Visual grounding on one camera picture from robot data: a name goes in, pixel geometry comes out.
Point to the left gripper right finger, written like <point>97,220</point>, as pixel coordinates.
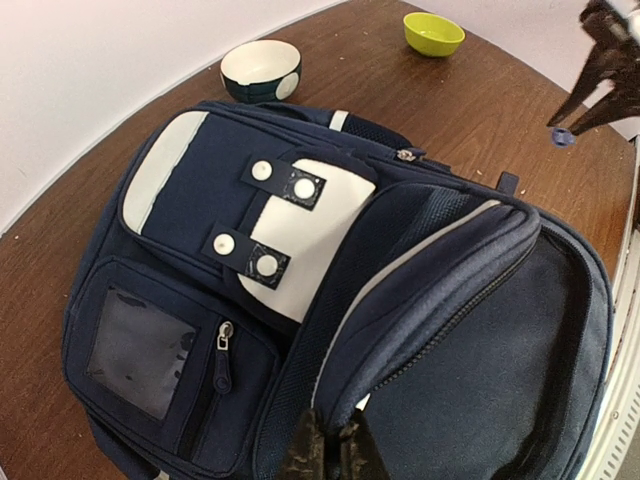
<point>360,458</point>

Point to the front aluminium rail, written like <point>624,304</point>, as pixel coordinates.
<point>618,419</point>

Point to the black and white bowl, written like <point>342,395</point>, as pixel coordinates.
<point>261,71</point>

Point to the lime green bowl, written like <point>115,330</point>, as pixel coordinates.
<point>432,35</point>

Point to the white marker blue cap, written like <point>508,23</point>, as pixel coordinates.
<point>562,138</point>

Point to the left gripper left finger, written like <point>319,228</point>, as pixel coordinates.
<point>305,457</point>

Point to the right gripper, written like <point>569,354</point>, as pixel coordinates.
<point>614,57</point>

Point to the navy blue student backpack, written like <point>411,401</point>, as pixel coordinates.
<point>256,261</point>

